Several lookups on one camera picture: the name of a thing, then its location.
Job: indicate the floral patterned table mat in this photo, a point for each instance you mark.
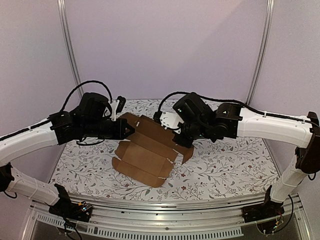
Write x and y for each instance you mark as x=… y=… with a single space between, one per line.
x=222 y=169

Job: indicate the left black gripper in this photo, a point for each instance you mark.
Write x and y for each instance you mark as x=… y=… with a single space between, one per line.
x=119 y=134

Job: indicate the right aluminium frame post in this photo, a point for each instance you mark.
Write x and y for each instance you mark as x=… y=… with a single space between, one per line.
x=270 y=4

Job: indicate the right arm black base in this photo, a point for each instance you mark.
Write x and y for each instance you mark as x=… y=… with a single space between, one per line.
x=267 y=209

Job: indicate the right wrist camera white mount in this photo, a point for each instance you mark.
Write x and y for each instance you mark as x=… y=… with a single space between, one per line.
x=168 y=120

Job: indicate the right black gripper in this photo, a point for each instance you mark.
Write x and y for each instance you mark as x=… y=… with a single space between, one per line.
x=182 y=140

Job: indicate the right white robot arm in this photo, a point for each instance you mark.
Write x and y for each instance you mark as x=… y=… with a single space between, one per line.
x=233 y=119

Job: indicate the aluminium front rail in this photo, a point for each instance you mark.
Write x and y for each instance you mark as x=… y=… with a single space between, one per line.
x=215 y=219

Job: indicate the brown cardboard box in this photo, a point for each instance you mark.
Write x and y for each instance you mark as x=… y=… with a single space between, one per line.
x=149 y=154

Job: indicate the aluminium frame post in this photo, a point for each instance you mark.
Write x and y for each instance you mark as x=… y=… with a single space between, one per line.
x=270 y=4
x=61 y=5

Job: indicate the left aluminium frame post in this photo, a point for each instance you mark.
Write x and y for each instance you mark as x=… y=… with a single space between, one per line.
x=61 y=5

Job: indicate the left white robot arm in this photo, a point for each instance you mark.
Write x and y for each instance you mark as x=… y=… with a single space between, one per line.
x=57 y=129

